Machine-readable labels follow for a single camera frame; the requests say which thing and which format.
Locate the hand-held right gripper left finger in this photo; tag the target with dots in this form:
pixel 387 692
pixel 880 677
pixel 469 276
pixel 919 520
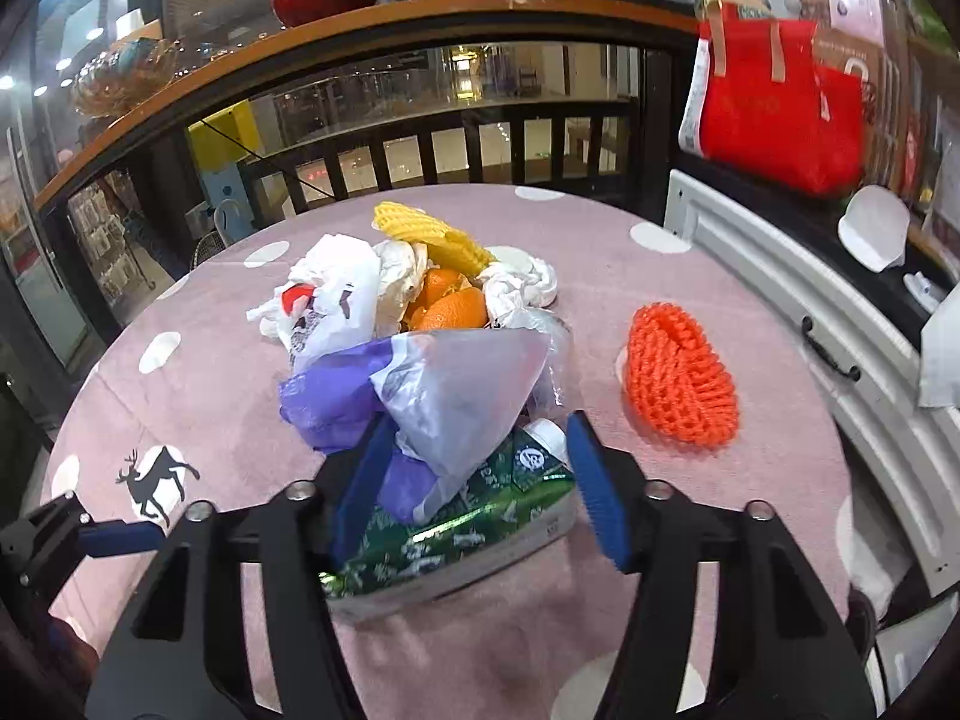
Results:
pixel 366 484

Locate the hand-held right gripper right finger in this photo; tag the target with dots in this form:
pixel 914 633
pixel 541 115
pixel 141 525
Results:
pixel 596 487

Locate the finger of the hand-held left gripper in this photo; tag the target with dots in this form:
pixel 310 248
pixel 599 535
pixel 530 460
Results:
pixel 120 538

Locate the purple plastic bag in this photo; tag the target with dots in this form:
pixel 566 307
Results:
pixel 330 401

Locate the translucent white plastic bag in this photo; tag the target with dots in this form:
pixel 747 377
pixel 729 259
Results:
pixel 465 397

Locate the orange foam fruit net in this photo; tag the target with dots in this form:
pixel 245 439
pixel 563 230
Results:
pixel 679 379

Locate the yellow foam fruit net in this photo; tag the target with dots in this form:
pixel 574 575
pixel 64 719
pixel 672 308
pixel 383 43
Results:
pixel 431 232

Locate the clear plastic bag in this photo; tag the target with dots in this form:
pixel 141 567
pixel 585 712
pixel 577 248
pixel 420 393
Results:
pixel 553 360

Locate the large orange peel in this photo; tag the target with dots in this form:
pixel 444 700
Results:
pixel 454 311

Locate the white plastic bag red print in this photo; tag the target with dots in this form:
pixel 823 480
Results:
pixel 330 292

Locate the twisted white tissue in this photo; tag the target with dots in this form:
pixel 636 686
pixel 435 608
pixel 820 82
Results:
pixel 521 285

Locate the crumpled white tissue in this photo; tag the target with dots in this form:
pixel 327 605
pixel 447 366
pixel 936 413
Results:
pixel 401 270

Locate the small orange peel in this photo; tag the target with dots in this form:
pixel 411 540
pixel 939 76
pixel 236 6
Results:
pixel 446 279

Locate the white cabinet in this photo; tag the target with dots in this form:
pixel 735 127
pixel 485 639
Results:
pixel 765 270

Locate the black railing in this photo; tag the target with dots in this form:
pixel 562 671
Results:
pixel 525 139

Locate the toilet paper roll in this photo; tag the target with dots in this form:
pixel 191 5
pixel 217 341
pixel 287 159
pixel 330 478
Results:
pixel 941 360

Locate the yellow box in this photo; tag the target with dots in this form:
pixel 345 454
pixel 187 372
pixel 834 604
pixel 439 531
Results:
pixel 225 135

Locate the small white hook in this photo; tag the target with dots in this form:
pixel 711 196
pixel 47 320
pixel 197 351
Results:
pixel 924 289

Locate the white paper receipt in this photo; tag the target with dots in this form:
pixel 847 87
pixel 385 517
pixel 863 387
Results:
pixel 691 101

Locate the red tote bag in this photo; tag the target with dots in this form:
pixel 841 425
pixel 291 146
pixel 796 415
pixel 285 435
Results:
pixel 772 112

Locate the curved wooden ledge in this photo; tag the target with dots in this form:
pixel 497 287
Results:
pixel 300 52

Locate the amber glass bowl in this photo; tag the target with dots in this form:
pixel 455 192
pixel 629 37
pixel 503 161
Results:
pixel 124 79

